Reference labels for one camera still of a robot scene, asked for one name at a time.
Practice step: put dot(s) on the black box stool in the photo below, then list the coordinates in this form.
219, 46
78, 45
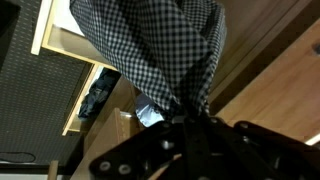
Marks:
8, 23

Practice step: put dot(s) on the large wooden drawer white inside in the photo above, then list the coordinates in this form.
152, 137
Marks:
63, 43

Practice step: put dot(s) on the small low wooden drawer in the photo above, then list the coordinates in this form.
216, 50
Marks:
75, 113

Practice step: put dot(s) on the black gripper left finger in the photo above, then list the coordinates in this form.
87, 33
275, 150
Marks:
140, 150

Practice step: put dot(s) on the black checkered cloth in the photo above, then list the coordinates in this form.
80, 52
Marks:
150, 46

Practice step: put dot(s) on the dark clothes in small drawer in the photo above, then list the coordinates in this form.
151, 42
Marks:
96, 93

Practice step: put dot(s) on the wooden bed frame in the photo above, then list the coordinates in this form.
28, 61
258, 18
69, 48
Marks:
276, 90

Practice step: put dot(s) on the shallow wooden drawer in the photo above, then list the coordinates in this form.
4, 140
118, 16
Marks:
113, 133

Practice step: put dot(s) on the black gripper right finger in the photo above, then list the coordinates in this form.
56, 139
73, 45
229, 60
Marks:
260, 153

